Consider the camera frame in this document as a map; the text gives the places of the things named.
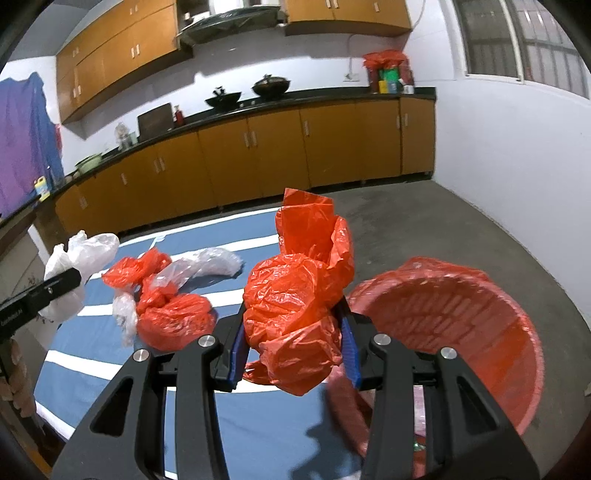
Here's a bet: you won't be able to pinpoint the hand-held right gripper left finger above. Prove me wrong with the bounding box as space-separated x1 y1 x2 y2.
53 300 252 480

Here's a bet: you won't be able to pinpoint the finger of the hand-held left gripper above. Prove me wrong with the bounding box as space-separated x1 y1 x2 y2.
28 269 83 308

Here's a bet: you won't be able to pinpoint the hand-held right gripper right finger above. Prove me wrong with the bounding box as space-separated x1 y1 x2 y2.
335 298 541 480

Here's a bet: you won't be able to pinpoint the white plastic bag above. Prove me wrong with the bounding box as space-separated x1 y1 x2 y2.
39 230 121 323

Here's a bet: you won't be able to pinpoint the large red plastic bag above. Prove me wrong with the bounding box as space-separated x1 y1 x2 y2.
242 188 356 397

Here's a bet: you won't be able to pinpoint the red plastic basket with liner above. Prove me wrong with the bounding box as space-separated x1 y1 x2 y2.
323 256 546 480

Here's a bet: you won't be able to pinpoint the small clear plastic bag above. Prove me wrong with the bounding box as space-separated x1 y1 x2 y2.
112 292 140 348

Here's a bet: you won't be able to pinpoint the blue striped tablecloth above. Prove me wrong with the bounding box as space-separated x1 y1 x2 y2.
34 205 370 480

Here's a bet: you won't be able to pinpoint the blue hanging garment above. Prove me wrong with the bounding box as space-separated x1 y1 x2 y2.
0 74 65 217

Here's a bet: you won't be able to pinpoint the dark wooden cutting board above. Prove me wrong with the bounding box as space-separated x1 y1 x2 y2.
137 104 174 141

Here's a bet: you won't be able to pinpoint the wooden lower kitchen cabinets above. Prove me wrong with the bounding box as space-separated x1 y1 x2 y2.
55 87 437 236

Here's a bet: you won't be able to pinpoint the wooden kitchen cabinets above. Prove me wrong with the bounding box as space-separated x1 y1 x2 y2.
55 0 413 125
55 87 437 236

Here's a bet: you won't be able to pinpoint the wooden upper kitchen cabinets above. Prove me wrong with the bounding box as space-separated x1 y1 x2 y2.
55 0 413 125

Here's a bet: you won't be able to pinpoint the black wok with lid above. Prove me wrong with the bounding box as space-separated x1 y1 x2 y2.
252 75 291 100

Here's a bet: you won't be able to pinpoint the red bag on containers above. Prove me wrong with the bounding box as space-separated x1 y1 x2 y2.
362 50 409 71

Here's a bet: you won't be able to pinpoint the steel range hood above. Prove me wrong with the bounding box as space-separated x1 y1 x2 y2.
178 4 287 47

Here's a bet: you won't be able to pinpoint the barred window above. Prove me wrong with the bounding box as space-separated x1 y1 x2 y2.
452 0 591 100

